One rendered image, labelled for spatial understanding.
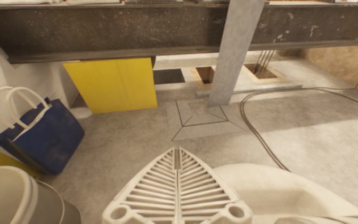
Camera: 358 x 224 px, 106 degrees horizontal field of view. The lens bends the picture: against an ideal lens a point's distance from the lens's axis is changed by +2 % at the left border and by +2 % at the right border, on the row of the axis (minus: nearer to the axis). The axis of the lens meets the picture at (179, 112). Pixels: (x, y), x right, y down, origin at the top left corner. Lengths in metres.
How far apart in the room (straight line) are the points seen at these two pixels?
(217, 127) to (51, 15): 1.11
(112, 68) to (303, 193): 1.00
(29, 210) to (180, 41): 0.96
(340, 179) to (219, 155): 0.64
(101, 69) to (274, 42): 1.18
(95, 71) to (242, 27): 0.87
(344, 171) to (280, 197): 0.76
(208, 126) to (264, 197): 0.59
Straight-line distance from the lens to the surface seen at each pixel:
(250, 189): 0.46
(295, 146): 1.17
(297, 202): 0.56
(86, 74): 1.02
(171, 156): 0.17
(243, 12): 0.89
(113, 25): 0.95
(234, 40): 0.92
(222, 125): 1.02
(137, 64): 0.92
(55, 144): 0.94
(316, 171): 1.13
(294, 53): 2.58
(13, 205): 0.87
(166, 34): 0.95
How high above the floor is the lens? 0.76
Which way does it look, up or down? 45 degrees down
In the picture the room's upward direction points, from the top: 1 degrees clockwise
